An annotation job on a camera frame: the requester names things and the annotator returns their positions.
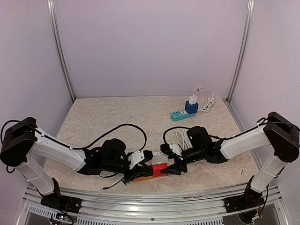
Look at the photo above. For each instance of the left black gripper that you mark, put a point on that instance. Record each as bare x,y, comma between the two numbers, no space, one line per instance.
136,173

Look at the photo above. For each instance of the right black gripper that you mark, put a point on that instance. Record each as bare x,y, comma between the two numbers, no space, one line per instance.
176,168

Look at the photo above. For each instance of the orange power strip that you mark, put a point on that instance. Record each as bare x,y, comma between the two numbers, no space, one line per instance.
147,178

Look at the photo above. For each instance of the red cube socket adapter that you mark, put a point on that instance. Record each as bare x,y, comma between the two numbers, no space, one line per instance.
157,170

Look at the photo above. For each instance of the white power adapter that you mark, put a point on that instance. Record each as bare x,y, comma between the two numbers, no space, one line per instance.
159,158

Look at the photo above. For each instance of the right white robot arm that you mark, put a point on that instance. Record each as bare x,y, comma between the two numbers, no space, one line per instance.
274,131

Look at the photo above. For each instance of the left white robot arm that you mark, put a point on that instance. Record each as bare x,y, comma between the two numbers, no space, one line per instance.
25,139

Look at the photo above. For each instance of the blue cube socket adapter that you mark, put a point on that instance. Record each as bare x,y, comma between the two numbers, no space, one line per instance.
191,108

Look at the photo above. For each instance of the teal power strip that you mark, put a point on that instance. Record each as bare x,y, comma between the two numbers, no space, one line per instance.
181,115

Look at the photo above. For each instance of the small white charger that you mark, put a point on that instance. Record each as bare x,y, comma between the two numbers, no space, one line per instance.
192,99

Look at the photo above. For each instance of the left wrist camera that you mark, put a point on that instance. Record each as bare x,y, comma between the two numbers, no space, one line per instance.
139,156

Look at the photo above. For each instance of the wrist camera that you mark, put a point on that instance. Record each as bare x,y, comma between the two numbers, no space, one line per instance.
139,156
171,149

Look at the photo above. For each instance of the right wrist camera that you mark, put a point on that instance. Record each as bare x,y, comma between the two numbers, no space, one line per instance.
171,149

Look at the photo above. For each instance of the aluminium front rail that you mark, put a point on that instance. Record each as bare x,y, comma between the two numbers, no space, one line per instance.
198,207

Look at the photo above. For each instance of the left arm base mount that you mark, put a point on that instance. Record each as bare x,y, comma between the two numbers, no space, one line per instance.
61,202

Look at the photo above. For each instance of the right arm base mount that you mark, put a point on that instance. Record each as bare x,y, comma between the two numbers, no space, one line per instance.
247,200

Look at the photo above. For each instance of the right aluminium frame post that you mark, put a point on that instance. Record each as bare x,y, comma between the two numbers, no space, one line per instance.
242,50

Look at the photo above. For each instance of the aluminium frame post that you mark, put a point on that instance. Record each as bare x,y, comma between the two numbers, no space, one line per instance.
242,50
59,49

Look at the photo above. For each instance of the left aluminium frame post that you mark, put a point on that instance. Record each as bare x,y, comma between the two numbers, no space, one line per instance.
59,49

